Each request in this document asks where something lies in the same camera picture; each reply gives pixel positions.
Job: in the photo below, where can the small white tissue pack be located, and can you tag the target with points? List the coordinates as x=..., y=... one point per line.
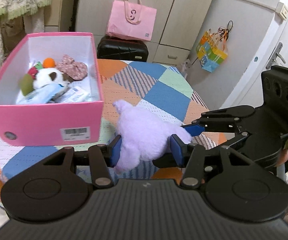
x=74, y=94

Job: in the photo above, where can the colourful hanging gift bag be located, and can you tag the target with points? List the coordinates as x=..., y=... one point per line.
x=212, y=48

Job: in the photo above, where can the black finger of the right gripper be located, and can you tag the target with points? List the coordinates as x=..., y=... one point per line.
x=194, y=129
x=234, y=142

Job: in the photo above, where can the beige wardrobe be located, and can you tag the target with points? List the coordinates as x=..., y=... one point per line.
x=168, y=27

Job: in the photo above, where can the red strawberry plush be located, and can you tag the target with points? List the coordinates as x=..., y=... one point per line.
x=35, y=69

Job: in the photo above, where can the orange soft ball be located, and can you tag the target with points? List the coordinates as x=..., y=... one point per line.
x=49, y=63

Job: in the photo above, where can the white panda plush toy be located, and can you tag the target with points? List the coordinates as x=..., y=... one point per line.
x=47, y=76

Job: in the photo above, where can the pink storage box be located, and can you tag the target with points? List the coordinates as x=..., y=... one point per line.
x=46, y=110

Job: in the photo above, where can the pink tote bag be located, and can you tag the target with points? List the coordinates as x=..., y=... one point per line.
x=131, y=21

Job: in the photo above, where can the black suitcase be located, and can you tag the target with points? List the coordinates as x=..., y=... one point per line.
x=113, y=48

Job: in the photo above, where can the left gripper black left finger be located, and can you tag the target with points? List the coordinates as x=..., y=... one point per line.
x=99, y=158

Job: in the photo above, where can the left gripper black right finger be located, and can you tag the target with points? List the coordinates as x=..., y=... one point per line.
x=190, y=165

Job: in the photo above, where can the silver door handle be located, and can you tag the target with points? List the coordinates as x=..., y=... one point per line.
x=274, y=56

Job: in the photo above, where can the purple plush toy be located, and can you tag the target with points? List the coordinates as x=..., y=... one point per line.
x=145, y=136

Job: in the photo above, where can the green round soft ball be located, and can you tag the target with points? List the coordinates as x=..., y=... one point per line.
x=27, y=84

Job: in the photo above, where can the pink floral cloth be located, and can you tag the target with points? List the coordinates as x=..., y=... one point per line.
x=75, y=70

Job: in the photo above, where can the large blue wet wipes pack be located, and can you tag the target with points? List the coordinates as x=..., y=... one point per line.
x=42, y=95

